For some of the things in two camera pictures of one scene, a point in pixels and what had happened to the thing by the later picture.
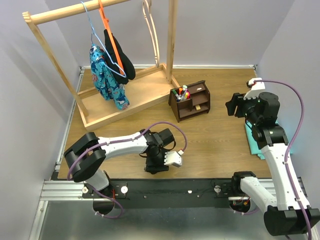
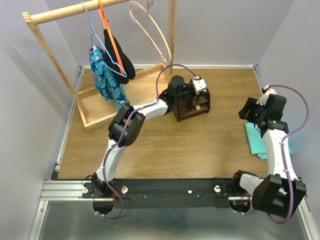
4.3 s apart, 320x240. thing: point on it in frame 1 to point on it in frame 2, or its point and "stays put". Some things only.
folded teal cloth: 255,149 stays put
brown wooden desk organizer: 198,104 stays put
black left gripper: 154,168 to 195,96
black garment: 111,63 stays put
